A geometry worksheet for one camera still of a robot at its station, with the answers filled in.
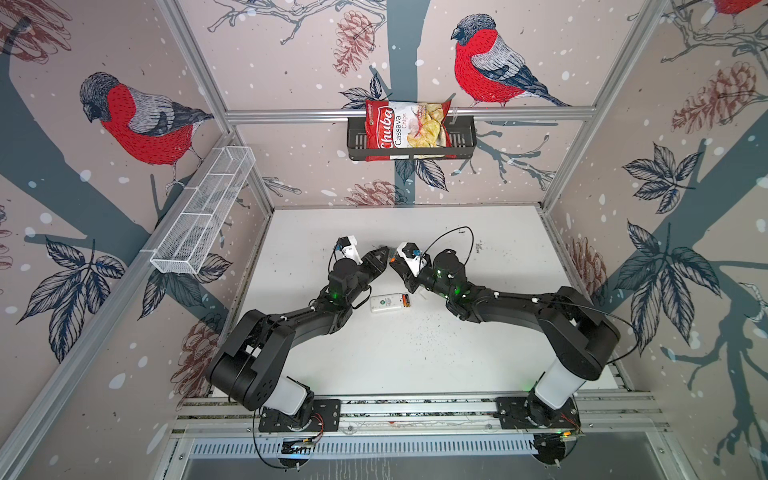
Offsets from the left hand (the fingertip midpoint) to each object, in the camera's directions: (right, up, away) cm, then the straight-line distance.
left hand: (389, 250), depth 82 cm
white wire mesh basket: (-50, +10, -4) cm, 51 cm away
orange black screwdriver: (+1, -3, +1) cm, 3 cm away
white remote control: (-1, -18, +10) cm, 20 cm away
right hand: (0, -5, +1) cm, 5 cm away
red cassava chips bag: (+5, +28, +8) cm, 30 cm away
